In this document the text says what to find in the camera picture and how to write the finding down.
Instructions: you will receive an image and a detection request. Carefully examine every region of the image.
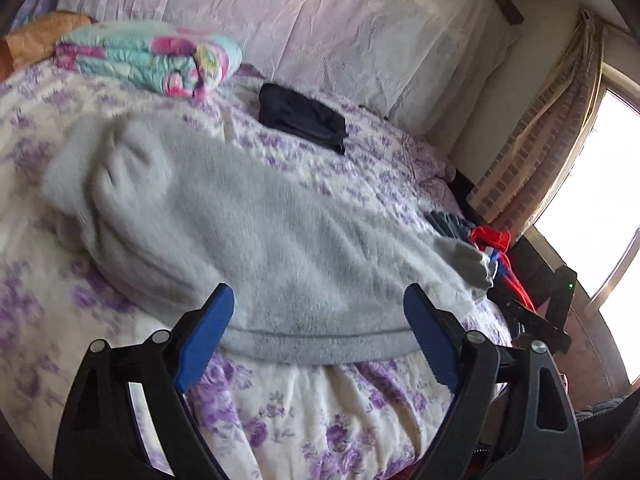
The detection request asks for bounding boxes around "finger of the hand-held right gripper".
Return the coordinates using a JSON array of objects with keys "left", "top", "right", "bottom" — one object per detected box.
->
[{"left": 499, "top": 298, "right": 573, "bottom": 356}]

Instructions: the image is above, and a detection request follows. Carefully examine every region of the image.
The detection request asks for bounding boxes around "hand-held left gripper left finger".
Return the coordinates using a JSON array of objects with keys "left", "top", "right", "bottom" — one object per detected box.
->
[{"left": 52, "top": 282, "right": 236, "bottom": 480}]

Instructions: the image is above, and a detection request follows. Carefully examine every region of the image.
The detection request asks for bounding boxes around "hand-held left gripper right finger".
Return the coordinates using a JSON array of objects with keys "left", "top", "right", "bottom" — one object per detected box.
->
[{"left": 402, "top": 282, "right": 586, "bottom": 480}]

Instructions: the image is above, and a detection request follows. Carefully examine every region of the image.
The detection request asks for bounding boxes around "grey fleece sweatshirt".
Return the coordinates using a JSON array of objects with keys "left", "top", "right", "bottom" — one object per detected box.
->
[{"left": 42, "top": 110, "right": 495, "bottom": 367}]

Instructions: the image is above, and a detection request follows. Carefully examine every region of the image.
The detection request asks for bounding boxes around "red and blue garment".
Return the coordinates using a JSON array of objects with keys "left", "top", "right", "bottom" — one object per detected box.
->
[{"left": 469, "top": 225, "right": 537, "bottom": 314}]

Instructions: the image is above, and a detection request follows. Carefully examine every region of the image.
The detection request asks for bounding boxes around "dark quilted cloth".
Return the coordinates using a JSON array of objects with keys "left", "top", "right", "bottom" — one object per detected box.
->
[{"left": 574, "top": 394, "right": 640, "bottom": 461}]

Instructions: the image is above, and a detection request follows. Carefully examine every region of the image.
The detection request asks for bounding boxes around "window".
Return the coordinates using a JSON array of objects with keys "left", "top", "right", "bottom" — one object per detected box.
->
[{"left": 534, "top": 85, "right": 640, "bottom": 313}]

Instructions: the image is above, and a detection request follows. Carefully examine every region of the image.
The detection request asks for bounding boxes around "purple floral quilt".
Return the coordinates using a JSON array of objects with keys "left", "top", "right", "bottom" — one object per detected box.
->
[{"left": 0, "top": 57, "right": 517, "bottom": 480}]

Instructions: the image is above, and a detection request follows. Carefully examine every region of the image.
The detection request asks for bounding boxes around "brick pattern curtain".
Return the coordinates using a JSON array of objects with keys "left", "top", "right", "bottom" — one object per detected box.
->
[{"left": 469, "top": 9, "right": 607, "bottom": 242}]

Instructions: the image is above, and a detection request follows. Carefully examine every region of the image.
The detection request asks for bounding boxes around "folded black garment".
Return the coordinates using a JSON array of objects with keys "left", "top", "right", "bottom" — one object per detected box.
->
[{"left": 258, "top": 82, "right": 349, "bottom": 156}]

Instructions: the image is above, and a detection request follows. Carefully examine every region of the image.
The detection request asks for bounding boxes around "folded turquoise floral blanket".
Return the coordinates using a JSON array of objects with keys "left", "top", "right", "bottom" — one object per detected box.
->
[{"left": 55, "top": 22, "right": 244, "bottom": 102}]

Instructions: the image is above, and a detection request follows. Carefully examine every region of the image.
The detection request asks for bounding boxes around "white lace pillow cover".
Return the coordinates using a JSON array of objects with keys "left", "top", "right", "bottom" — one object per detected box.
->
[{"left": 57, "top": 0, "right": 522, "bottom": 137}]

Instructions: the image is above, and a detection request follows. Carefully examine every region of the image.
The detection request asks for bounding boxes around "orange brown pillow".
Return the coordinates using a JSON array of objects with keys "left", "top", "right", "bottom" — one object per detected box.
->
[{"left": 0, "top": 10, "right": 97, "bottom": 82}]

